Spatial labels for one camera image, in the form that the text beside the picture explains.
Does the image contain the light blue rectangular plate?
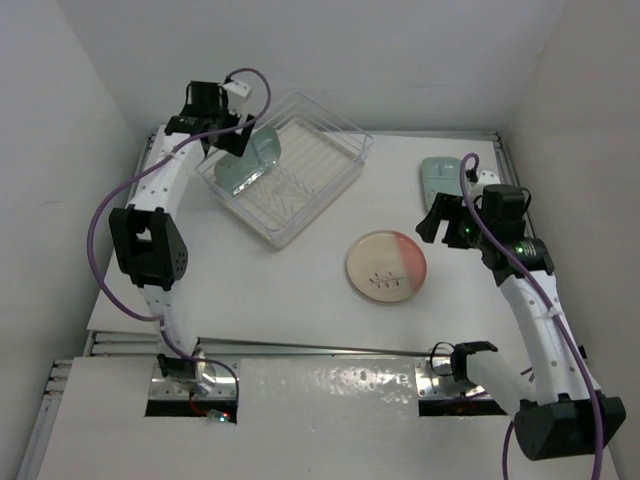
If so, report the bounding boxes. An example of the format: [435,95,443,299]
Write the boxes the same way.
[420,156,461,213]

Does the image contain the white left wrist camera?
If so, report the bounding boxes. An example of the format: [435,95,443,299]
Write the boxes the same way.
[222,80,252,118]

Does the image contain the metal base plate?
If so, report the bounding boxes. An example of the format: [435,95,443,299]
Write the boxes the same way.
[148,360,240,401]
[414,355,490,401]

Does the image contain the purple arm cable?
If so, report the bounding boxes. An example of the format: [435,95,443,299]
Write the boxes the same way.
[87,68,274,396]
[459,152,604,480]

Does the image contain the cream pink round plate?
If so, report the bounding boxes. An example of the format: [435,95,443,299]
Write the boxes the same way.
[345,230,428,304]

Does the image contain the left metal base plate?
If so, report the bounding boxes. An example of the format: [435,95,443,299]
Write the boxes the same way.
[148,360,240,401]

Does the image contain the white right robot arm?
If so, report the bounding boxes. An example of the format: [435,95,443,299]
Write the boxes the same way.
[416,184,626,461]

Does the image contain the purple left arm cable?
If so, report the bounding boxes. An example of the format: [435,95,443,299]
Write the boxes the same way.
[87,68,274,396]

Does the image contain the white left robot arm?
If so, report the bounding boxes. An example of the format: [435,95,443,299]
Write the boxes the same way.
[109,78,252,382]

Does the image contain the clear plastic dish rack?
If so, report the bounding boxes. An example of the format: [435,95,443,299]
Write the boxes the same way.
[196,92,373,249]

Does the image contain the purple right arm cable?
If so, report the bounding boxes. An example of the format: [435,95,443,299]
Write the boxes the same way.
[459,152,604,480]

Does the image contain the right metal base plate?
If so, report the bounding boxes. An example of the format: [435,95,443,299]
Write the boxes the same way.
[414,355,490,401]

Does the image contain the black right base cable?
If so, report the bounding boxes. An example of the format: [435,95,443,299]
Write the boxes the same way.
[428,340,464,384]

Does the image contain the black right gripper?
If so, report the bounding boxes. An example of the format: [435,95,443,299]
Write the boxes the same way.
[417,192,493,250]

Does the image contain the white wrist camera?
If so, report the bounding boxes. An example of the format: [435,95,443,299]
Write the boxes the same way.
[467,170,501,197]
[222,80,252,118]

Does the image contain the dark green glass plate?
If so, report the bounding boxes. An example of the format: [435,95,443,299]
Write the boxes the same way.
[214,126,281,196]

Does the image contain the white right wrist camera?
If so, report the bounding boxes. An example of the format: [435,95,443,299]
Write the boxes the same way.
[467,170,501,197]

